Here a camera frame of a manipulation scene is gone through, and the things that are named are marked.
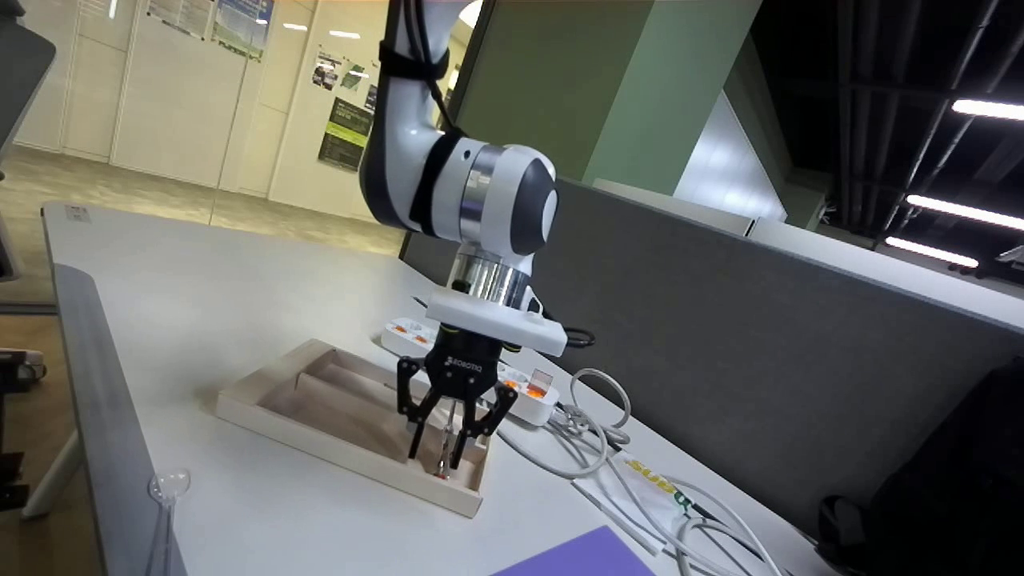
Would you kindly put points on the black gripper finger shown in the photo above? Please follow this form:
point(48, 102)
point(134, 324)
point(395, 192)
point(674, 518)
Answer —
point(491, 413)
point(411, 399)

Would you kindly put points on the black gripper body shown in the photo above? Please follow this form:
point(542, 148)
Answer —
point(464, 366)

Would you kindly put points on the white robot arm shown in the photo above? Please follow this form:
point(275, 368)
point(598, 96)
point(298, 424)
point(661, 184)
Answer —
point(459, 192)

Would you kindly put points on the white divided tray box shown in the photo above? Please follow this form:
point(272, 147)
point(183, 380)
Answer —
point(308, 412)

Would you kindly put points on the white power strip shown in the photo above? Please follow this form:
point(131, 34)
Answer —
point(534, 396)

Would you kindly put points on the purple sheet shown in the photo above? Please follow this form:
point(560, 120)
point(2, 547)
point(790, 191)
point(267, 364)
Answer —
point(587, 558)

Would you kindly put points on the yellow green labelled plug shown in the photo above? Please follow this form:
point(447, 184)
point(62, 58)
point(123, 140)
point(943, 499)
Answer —
point(661, 484)

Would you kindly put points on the small clear plastic clamp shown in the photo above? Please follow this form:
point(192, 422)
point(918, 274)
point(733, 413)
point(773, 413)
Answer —
point(166, 484)

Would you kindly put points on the gray desk partition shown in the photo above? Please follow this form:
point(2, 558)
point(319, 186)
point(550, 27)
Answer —
point(748, 354)

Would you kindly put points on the green pillar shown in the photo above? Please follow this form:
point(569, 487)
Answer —
point(618, 86)

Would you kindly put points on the white table leg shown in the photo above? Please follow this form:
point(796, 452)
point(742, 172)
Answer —
point(52, 476)

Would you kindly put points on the black chair base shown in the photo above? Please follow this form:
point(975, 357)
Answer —
point(16, 374)

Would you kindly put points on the long ceiling light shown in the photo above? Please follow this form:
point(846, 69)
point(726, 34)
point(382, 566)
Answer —
point(961, 213)
point(986, 111)
point(929, 254)

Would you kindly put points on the black monitor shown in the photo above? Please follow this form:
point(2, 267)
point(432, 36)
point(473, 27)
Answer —
point(19, 74)

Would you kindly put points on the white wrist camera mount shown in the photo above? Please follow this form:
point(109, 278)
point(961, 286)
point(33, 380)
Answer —
point(500, 323)

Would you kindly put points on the green black wall poster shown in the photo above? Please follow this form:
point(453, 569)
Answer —
point(339, 140)

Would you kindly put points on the small photo wall notice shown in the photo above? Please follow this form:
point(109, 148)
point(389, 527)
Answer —
point(325, 72)

